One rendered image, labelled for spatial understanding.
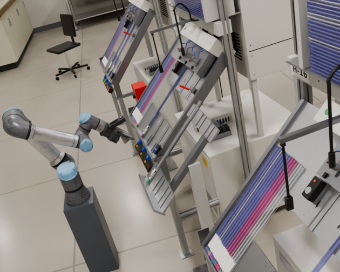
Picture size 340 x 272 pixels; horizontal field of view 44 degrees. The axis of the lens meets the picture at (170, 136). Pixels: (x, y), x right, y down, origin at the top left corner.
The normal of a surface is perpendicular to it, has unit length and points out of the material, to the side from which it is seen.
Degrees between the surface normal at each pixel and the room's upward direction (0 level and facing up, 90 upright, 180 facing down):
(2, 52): 90
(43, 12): 90
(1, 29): 90
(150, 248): 0
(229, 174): 90
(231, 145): 0
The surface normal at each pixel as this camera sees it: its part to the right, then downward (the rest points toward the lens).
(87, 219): 0.18, 0.44
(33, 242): -0.22, -0.85
